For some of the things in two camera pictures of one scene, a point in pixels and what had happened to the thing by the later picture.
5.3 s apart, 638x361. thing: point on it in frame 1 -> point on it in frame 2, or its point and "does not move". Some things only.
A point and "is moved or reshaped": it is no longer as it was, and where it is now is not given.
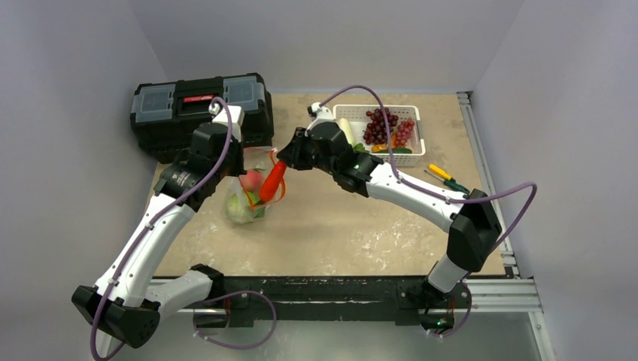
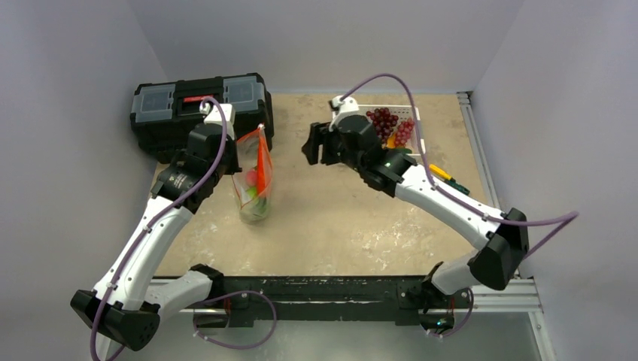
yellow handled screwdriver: [441, 172] does not move
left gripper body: [232, 164] does not move
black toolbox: [165, 115] does not move
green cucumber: [396, 150] does not move
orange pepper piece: [381, 147] does not move
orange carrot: [272, 180] -> [260, 177]
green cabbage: [244, 207] is moved or reshaped
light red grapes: [404, 131] does not move
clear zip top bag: [262, 186] is moved or reshaped
